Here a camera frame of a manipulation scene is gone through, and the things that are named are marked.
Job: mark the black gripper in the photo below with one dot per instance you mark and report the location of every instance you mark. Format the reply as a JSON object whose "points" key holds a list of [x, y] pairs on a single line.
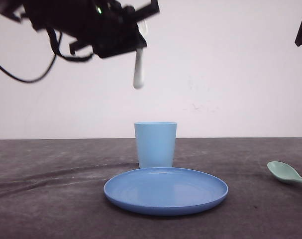
{"points": [[110, 28]]}

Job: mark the white plastic fork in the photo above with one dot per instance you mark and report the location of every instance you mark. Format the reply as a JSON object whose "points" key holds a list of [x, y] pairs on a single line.
{"points": [[138, 79]]}

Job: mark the light blue plastic cup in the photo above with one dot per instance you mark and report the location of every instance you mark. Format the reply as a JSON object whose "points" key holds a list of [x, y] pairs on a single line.
{"points": [[155, 142]]}

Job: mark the mint green plastic spoon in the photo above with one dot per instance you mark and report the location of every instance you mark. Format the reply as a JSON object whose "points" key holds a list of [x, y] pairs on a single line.
{"points": [[284, 172]]}

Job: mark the blue plastic plate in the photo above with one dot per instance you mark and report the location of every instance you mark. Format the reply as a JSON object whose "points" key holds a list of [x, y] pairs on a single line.
{"points": [[165, 191]]}

